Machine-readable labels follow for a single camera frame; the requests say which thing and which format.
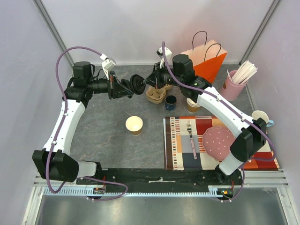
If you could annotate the black plastic coffee lid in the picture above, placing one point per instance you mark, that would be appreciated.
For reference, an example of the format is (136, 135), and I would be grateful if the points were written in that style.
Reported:
(137, 84)

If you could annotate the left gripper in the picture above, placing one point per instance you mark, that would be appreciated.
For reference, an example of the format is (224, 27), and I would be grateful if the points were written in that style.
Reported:
(116, 88)

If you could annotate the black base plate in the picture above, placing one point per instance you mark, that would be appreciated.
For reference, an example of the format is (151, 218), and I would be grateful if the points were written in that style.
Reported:
(160, 180)

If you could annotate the dark blue ceramic mug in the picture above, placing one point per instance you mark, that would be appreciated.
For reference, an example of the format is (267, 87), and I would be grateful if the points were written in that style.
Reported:
(170, 102)

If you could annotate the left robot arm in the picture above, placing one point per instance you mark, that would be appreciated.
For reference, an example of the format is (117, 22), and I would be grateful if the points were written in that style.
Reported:
(53, 161)

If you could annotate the grey slotted cable duct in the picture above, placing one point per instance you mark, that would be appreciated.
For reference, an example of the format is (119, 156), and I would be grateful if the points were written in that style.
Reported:
(99, 192)

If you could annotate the light blue mug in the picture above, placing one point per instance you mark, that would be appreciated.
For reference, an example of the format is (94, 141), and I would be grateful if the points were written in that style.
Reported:
(261, 114)

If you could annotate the bundle of white straws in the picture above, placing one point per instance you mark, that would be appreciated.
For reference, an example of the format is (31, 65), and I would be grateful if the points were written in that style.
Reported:
(244, 73)

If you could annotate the fork with pink handle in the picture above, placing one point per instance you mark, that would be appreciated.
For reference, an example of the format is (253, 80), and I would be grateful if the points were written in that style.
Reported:
(189, 129)

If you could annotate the single brown paper cup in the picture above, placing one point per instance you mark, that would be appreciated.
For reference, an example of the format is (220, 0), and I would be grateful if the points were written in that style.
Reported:
(134, 125)

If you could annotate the pink straw holder cup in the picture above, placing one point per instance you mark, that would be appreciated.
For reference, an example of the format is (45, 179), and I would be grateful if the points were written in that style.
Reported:
(230, 90)

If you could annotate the pink dotted plate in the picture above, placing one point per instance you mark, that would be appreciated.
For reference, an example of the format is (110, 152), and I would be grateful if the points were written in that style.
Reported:
(217, 141)

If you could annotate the patterned colourful placemat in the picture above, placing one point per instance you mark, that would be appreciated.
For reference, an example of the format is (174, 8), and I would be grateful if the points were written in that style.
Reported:
(178, 150)

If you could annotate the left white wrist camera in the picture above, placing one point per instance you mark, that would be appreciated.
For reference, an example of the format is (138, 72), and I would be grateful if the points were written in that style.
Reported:
(107, 64)

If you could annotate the cardboard cup carrier stack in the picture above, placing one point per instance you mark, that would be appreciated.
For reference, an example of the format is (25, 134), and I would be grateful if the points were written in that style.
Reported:
(157, 96)

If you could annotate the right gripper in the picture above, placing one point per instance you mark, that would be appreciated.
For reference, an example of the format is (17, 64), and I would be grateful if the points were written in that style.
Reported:
(158, 78)

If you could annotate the stack of brown paper cups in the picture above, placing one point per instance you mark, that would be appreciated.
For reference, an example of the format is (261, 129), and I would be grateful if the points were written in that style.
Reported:
(192, 107)

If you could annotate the orange paper bag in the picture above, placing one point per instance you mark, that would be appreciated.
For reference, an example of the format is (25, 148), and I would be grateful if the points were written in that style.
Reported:
(207, 59)

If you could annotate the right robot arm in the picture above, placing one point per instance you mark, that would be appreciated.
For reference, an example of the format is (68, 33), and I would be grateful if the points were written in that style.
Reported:
(250, 134)

